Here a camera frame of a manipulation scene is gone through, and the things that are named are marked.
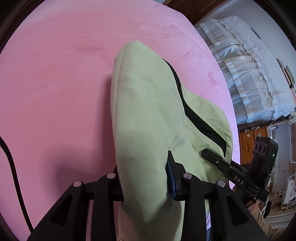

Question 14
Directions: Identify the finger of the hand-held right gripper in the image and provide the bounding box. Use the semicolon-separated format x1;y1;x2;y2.
201;149;252;187

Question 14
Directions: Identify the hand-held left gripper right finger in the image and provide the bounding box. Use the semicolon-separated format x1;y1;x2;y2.
166;150;270;241

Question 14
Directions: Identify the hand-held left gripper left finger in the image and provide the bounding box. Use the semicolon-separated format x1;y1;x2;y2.
26;166;125;241

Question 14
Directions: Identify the green black hooded jacket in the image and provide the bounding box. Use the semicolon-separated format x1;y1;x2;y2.
110;40;233;241

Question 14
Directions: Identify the person's right forearm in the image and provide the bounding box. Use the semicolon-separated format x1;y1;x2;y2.
251;209;289;241

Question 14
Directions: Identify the person's right hand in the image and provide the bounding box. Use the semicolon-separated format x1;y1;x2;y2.
245;200;263;213

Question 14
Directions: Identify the wooden drawer cabinet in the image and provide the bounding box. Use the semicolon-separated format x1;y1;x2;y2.
238;127;270;165

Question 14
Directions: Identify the cluster of small containers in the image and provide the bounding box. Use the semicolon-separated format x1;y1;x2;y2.
266;116;296;139

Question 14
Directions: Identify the white plastic rack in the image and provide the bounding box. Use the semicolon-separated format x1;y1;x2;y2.
281;171;296;209

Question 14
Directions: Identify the pink plush blanket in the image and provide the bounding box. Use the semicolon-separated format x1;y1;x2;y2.
0;0;240;232

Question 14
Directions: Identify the black cable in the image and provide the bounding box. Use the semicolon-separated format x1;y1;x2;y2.
0;136;34;231

